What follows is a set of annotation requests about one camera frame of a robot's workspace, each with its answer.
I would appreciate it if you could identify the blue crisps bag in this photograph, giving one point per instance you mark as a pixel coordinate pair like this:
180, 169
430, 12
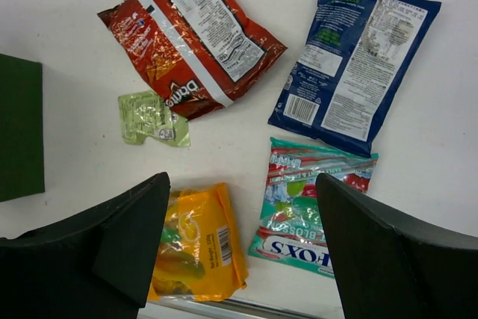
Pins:
355, 57

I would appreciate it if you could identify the red Doritos chip bag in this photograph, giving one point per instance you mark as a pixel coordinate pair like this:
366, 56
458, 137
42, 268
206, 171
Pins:
199, 56

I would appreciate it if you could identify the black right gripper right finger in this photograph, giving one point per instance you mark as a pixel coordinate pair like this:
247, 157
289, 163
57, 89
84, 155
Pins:
389, 264

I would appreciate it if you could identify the small green snack packet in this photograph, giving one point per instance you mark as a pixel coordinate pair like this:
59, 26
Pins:
145, 114

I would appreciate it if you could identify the green paper bag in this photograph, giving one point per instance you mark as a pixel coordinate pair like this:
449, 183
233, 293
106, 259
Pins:
22, 153

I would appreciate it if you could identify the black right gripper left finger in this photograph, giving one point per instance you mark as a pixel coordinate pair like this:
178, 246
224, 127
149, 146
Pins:
95, 264

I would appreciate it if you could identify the teal Fox's candy bag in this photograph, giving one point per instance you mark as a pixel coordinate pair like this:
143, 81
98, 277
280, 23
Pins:
290, 230

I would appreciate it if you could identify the yellow mango snack bag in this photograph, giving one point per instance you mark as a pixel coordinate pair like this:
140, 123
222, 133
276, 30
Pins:
200, 256

